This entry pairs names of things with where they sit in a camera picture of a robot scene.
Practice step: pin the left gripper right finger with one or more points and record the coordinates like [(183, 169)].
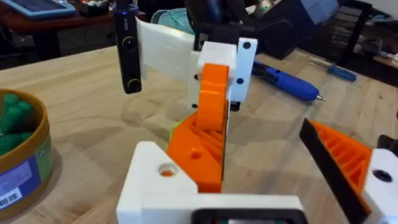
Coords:
[(342, 161)]

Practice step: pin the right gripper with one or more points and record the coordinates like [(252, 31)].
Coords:
[(245, 62)]

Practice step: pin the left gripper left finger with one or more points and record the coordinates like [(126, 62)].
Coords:
[(146, 180)]

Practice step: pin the orange ribbed wedge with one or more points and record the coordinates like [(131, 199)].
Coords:
[(192, 165)]

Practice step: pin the blue electric screwdriver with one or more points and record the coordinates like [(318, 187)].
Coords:
[(289, 84)]

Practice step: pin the lime green object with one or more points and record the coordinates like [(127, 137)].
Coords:
[(174, 129)]

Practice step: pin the teal plastic container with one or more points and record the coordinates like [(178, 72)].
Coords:
[(171, 18)]

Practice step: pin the brown tub with green toys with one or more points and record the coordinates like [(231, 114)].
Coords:
[(18, 174)]

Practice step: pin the brown wooden side table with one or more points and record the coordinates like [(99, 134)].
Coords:
[(62, 21)]

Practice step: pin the blue-rimmed tablet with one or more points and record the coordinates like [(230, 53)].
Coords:
[(37, 6)]

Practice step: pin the white right camera bracket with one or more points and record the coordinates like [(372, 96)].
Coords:
[(168, 49)]

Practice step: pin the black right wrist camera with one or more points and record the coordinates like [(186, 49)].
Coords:
[(128, 56)]

